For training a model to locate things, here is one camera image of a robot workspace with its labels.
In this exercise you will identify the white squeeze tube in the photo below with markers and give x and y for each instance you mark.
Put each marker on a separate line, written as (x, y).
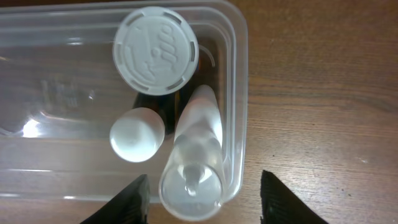
(193, 183)

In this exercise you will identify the black white-capped bottle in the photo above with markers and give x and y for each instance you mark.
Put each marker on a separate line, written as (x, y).
(139, 133)

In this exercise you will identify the clear plastic container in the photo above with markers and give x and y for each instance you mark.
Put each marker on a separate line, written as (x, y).
(61, 93)

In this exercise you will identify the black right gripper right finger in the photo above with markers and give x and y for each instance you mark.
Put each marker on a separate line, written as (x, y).
(281, 206)

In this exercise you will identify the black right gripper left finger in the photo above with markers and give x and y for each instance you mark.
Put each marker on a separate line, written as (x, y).
(130, 206)

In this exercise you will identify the orange white-capped tube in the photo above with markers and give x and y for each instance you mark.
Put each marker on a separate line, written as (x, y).
(155, 51)

